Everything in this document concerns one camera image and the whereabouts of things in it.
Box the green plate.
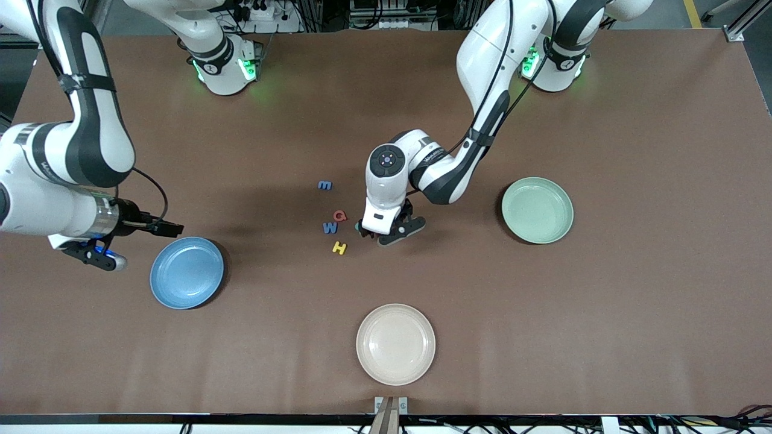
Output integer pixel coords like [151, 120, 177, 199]
[501, 177, 574, 245]

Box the metal bracket with post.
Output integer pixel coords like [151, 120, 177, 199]
[374, 396, 409, 434]

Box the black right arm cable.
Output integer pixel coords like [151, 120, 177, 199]
[24, 0, 169, 230]

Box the aluminium frame profile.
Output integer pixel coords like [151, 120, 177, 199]
[703, 0, 772, 43]

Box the black cable bundle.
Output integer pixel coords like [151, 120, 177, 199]
[648, 405, 772, 434]

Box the white vented device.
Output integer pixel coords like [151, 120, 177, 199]
[349, 0, 406, 31]

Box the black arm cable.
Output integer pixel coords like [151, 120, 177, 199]
[24, 0, 169, 230]
[416, 0, 558, 193]

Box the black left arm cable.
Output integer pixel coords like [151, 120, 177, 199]
[416, 0, 558, 193]

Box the blue plate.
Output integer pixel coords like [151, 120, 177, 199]
[150, 236, 225, 310]

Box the brown table cover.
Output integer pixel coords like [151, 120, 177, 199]
[0, 29, 772, 417]

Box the white power strip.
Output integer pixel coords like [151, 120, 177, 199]
[232, 0, 279, 22]

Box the beige plate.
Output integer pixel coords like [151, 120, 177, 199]
[356, 303, 437, 386]

